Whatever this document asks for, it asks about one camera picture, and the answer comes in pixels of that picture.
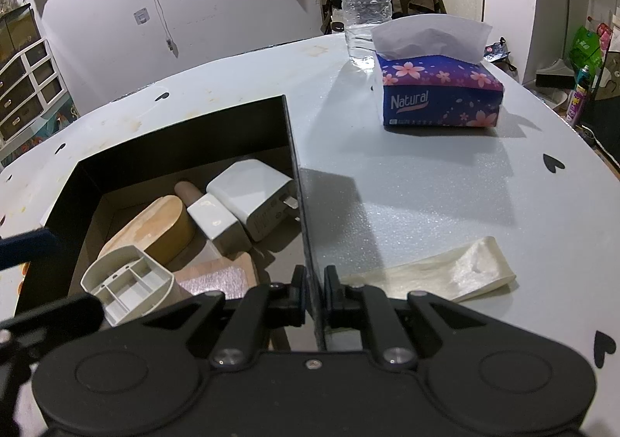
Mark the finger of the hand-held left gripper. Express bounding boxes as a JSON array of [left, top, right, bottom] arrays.
[[0, 292, 106, 372], [0, 228, 62, 271]]

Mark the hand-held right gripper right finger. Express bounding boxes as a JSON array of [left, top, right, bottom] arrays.
[[323, 265, 491, 368]]

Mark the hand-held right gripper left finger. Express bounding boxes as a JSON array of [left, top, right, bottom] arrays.
[[140, 265, 311, 368]]

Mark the brown square wooden block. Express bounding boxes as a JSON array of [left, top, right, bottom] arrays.
[[172, 252, 260, 303]]

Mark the beige plastic compartment organizer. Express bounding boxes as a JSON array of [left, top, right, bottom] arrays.
[[80, 244, 176, 328]]

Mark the white block brown cylinder handle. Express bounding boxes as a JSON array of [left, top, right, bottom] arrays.
[[173, 180, 253, 257]]

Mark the white power adapter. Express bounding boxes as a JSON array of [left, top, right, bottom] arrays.
[[206, 159, 299, 243]]

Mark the oval wooden block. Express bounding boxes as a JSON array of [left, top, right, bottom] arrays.
[[97, 195, 197, 269]]

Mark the black cardboard box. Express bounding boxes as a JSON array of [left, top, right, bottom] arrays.
[[14, 95, 327, 353]]

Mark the cream plastic bag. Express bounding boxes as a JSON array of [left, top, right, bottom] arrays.
[[338, 236, 517, 305]]

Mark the white drawer cabinet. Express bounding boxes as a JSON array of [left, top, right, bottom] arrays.
[[0, 36, 67, 143]]

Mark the glass fish tank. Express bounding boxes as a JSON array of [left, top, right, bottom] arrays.
[[0, 2, 42, 66]]

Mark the purple floral tissue pack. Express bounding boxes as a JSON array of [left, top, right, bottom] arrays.
[[370, 14, 505, 129]]

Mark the clear plastic water bottle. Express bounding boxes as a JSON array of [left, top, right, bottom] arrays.
[[335, 0, 393, 70]]

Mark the small dark floral packet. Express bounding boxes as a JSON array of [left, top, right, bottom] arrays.
[[483, 36, 513, 64]]

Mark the purple spray can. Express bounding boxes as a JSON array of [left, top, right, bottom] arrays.
[[565, 65, 594, 128]]

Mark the green plastic bag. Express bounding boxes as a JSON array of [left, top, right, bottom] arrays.
[[568, 24, 607, 75]]

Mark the hanging charger cable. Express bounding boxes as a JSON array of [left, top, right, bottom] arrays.
[[145, 0, 178, 58]]

